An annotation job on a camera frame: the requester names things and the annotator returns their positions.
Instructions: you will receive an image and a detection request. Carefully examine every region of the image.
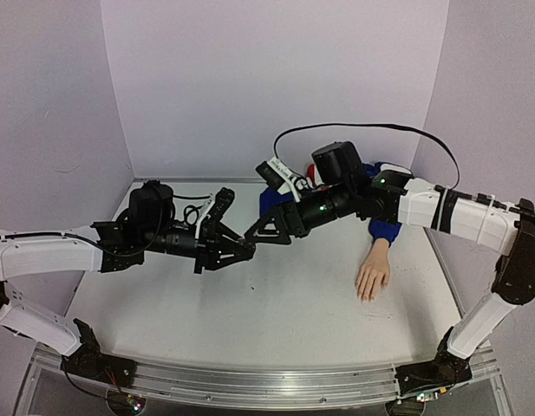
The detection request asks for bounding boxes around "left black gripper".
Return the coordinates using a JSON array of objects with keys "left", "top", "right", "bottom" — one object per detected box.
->
[{"left": 143, "top": 223, "right": 255, "bottom": 276}]

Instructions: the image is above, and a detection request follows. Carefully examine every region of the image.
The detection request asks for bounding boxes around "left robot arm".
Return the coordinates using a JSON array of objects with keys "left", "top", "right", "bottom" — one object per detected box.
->
[{"left": 0, "top": 180, "right": 256, "bottom": 379}]

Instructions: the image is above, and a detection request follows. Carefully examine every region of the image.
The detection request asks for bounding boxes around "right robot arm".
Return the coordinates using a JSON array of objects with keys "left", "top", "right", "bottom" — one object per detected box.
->
[{"left": 245, "top": 141, "right": 535, "bottom": 359}]

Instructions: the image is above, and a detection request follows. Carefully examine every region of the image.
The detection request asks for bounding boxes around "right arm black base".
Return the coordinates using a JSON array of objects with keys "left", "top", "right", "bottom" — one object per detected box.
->
[{"left": 395, "top": 334, "right": 472, "bottom": 397}]

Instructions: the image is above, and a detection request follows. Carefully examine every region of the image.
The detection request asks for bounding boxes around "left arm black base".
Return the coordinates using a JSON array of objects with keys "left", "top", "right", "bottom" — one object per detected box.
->
[{"left": 61, "top": 318, "right": 137, "bottom": 388}]

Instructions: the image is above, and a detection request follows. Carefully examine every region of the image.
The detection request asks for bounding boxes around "blue red white jacket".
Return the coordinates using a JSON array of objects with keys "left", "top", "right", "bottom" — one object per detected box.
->
[{"left": 259, "top": 161, "right": 411, "bottom": 245}]

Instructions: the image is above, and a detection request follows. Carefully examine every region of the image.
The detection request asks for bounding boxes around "mannequin hand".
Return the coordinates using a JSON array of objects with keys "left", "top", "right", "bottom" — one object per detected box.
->
[{"left": 355, "top": 238, "right": 390, "bottom": 302}]

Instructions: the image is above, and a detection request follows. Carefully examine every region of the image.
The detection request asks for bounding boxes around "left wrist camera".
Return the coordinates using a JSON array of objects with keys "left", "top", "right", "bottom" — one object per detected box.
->
[{"left": 194, "top": 187, "right": 235, "bottom": 239}]

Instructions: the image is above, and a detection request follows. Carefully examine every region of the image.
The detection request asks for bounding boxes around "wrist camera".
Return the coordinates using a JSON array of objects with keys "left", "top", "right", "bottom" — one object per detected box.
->
[
  {"left": 194, "top": 187, "right": 235, "bottom": 239},
  {"left": 255, "top": 157, "right": 309, "bottom": 203}
]

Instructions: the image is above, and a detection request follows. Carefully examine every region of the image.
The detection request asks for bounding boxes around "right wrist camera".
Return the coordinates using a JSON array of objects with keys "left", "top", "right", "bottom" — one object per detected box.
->
[{"left": 255, "top": 157, "right": 309, "bottom": 203}]

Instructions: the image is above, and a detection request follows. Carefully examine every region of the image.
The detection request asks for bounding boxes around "aluminium front rail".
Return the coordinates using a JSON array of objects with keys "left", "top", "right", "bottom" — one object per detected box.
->
[{"left": 36, "top": 348, "right": 500, "bottom": 411}]

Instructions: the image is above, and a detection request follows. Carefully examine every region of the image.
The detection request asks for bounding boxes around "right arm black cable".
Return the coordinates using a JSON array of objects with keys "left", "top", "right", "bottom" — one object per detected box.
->
[{"left": 273, "top": 123, "right": 535, "bottom": 289}]

